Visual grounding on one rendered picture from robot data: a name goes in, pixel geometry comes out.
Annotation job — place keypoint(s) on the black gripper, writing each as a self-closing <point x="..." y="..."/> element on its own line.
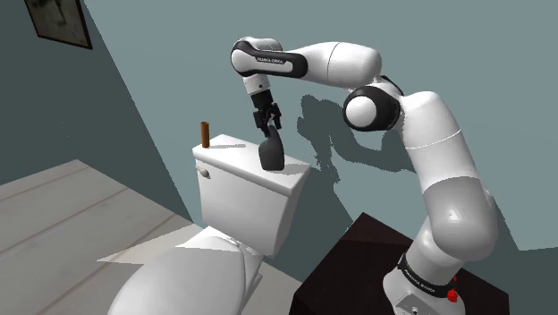
<point x="262" y="101"/>

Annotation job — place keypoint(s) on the dark grey spray bottle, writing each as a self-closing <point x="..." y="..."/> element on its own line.
<point x="272" y="152"/>

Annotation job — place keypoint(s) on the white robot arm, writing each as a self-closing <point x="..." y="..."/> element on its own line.
<point x="440" y="148"/>

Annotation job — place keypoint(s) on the brown cardboard tube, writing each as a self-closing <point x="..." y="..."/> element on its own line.
<point x="205" y="134"/>

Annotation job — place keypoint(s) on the white toilet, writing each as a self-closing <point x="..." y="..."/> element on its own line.
<point x="240" y="205"/>

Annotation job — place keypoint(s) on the dark robot stand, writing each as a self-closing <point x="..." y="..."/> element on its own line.
<point x="348" y="270"/>

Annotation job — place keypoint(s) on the dark framed wall picture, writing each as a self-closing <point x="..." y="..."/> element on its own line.
<point x="59" y="19"/>

